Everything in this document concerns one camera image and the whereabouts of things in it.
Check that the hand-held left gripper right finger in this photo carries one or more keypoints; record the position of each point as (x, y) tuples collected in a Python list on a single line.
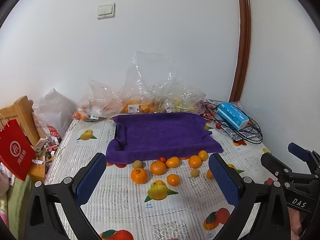
[(223, 180)]

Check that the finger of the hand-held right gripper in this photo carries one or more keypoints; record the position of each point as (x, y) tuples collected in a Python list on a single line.
[(298, 153), (271, 165)]

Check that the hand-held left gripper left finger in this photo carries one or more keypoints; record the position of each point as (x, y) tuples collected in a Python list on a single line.
[(91, 180)]

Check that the mandarin orange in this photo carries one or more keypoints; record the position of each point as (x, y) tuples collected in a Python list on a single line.
[(195, 161), (139, 175), (173, 180), (203, 155), (173, 162), (209, 174), (158, 167)]

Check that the brown longan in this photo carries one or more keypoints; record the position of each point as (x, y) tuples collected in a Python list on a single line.
[(195, 173), (137, 164)]

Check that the red cherry tomato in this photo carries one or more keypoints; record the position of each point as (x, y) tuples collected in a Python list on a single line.
[(162, 159)]

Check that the purple towel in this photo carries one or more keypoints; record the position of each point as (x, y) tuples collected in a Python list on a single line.
[(162, 135)]

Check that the person's right hand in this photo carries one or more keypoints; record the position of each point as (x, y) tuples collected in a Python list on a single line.
[(298, 221)]

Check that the grey patterned fabric pouch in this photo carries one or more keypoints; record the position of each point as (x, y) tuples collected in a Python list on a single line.
[(246, 133)]

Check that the wooden side table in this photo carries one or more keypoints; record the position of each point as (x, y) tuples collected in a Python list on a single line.
[(41, 170)]

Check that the small red fruit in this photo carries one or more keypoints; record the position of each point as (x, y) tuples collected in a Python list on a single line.
[(218, 125)]

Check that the red white snack packet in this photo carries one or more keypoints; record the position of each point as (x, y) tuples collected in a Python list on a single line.
[(53, 131)]

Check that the blue tissue pack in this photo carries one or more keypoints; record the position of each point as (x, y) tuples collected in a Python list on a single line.
[(232, 116)]

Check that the clear bag of red fruit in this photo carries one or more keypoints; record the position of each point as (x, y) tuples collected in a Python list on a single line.
[(208, 113)]

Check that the green bedsheet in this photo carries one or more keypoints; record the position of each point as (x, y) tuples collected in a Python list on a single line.
[(17, 205)]

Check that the crumpled clear bag of oranges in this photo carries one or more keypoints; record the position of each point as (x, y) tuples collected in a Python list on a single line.
[(100, 102)]

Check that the red box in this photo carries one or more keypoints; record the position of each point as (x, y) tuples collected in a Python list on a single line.
[(15, 152)]

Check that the white plastic bag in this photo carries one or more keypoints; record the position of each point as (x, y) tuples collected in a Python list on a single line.
[(53, 107)]

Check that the clear bag of yellow fruit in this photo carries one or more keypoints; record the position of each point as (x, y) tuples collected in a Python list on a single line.
[(185, 100)]

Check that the tall clear bag of oranges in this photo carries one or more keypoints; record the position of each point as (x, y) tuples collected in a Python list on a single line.
[(147, 80)]

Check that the wooden chair frame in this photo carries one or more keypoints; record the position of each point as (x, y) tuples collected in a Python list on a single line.
[(21, 112)]

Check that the white light switch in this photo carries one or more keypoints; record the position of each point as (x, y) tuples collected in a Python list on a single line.
[(106, 10)]

